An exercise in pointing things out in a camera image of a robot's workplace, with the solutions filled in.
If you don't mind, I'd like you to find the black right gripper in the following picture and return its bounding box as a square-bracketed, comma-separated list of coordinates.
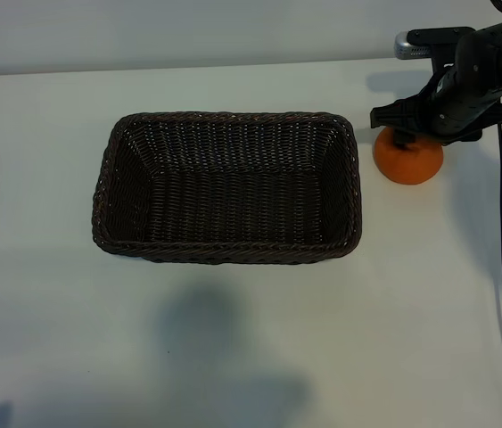
[369, 66, 502, 151]

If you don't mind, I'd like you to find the orange fruit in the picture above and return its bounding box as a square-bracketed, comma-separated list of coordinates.
[374, 127, 445, 185]

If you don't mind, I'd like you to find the dark brown wicker basket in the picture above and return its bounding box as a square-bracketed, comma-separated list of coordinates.
[91, 111, 363, 265]

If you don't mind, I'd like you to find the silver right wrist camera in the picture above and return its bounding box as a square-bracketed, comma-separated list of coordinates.
[394, 28, 439, 60]

